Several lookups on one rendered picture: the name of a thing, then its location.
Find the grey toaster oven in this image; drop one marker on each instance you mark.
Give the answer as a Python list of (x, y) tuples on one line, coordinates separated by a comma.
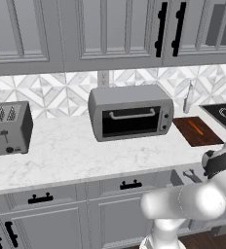
[(131, 97)]

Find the white wall socket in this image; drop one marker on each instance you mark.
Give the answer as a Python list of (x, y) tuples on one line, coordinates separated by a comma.
[(103, 79)]

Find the open grey drawer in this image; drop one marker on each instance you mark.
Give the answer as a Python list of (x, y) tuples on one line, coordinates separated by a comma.
[(176, 176)]

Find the dark wooden cutting board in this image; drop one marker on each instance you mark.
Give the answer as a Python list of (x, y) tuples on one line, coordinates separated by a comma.
[(209, 136)]

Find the grey metal peeler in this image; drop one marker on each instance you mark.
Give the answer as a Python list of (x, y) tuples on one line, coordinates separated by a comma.
[(192, 175)]

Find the grey drawer front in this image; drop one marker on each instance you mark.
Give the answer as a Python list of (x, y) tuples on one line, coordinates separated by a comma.
[(111, 184), (66, 193)]

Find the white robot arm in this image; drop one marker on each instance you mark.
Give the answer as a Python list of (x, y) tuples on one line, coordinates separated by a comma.
[(189, 201)]

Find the grey glazed upper cupboard door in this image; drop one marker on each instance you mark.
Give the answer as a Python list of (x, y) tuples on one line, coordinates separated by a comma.
[(202, 29)]

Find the orange carrot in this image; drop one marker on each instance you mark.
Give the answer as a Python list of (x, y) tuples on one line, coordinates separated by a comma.
[(195, 127)]

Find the black hob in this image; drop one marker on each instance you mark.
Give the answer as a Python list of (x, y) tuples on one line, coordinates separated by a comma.
[(215, 117)]

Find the grey toaster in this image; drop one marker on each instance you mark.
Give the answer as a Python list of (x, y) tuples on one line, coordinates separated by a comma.
[(7, 136)]

